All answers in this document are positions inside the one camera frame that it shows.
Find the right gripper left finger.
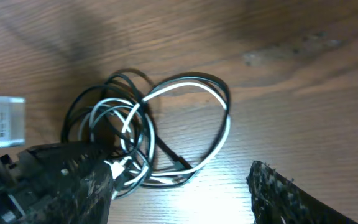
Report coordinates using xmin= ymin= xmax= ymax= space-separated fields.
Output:
xmin=0 ymin=142 xmax=113 ymax=223

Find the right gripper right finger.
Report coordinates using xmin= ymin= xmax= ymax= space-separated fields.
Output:
xmin=247 ymin=161 xmax=357 ymax=224

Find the white usb cable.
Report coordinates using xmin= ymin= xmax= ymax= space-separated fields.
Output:
xmin=78 ymin=81 xmax=231 ymax=200

